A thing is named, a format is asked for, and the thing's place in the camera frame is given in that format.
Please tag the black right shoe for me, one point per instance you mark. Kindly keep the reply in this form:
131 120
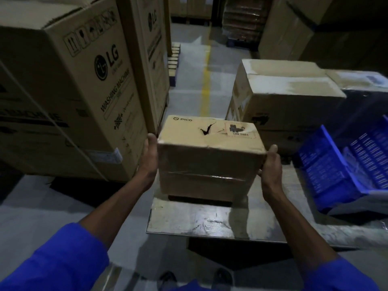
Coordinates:
222 277

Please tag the blue work shirt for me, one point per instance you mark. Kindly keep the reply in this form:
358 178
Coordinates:
57 260

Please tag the person's left hand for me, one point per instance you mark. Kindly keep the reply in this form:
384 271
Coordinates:
149 162

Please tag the flat plastic wrapped carton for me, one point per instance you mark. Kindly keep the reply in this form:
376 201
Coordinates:
357 79

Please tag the large washing machine carton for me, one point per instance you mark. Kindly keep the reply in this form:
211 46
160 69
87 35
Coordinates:
69 96

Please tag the small taped cardboard box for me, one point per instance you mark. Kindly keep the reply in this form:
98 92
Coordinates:
209 160

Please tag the distant row of cartons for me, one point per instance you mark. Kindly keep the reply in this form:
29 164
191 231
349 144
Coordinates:
191 6

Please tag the wide dusty cardboard box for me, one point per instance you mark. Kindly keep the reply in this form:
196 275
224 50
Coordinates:
282 103

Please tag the person's right hand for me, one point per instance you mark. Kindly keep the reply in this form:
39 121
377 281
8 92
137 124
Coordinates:
272 174

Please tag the black left shoe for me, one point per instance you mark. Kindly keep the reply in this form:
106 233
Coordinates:
167 280

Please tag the tall narrow cardboard carton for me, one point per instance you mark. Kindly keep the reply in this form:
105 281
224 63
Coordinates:
148 51

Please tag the person's left forearm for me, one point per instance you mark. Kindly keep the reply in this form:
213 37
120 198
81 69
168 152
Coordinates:
118 201

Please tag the blue floor pallet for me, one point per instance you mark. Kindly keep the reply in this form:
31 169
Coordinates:
239 42

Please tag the person's left thumb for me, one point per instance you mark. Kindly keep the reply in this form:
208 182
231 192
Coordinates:
152 145

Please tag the black shoe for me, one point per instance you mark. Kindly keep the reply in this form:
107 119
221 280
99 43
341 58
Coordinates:
167 280
222 277

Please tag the blue plastic crate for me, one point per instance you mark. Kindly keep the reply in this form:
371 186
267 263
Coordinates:
342 166

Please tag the plastic wrapped goods stack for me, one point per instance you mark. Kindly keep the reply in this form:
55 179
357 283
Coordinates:
244 16

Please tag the huge brown cardboard carton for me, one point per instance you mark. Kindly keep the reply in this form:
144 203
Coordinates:
321 30

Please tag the person's right forearm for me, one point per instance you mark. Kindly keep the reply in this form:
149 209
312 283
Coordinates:
297 222

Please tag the person's right thumb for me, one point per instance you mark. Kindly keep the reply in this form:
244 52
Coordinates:
273 153

